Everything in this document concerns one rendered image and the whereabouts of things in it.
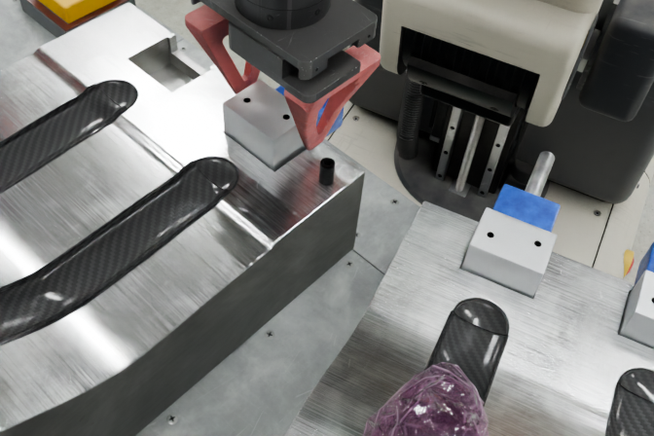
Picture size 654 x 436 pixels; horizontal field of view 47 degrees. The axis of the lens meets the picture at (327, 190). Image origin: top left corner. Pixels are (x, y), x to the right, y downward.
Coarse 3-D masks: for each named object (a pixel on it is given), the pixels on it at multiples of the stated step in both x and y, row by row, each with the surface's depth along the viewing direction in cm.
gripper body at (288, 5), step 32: (192, 0) 46; (224, 0) 45; (256, 0) 42; (288, 0) 42; (320, 0) 43; (352, 0) 46; (256, 32) 43; (288, 32) 43; (320, 32) 43; (352, 32) 44; (320, 64) 43
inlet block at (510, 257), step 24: (504, 192) 54; (528, 192) 55; (504, 216) 51; (528, 216) 52; (552, 216) 52; (480, 240) 49; (504, 240) 49; (528, 240) 49; (552, 240) 49; (480, 264) 50; (504, 264) 49; (528, 264) 48; (528, 288) 49
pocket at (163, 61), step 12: (156, 48) 59; (168, 48) 60; (132, 60) 58; (144, 60) 59; (156, 60) 60; (168, 60) 61; (180, 60) 60; (192, 60) 60; (156, 72) 61; (168, 72) 61; (180, 72) 61; (192, 72) 60; (204, 72) 59; (168, 84) 60; (180, 84) 60
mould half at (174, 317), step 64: (64, 64) 57; (128, 64) 57; (0, 128) 53; (128, 128) 53; (192, 128) 53; (64, 192) 49; (128, 192) 50; (256, 192) 50; (320, 192) 50; (0, 256) 46; (192, 256) 47; (256, 256) 47; (320, 256) 54; (64, 320) 43; (128, 320) 44; (192, 320) 45; (256, 320) 52; (0, 384) 38; (64, 384) 40; (128, 384) 43; (192, 384) 50
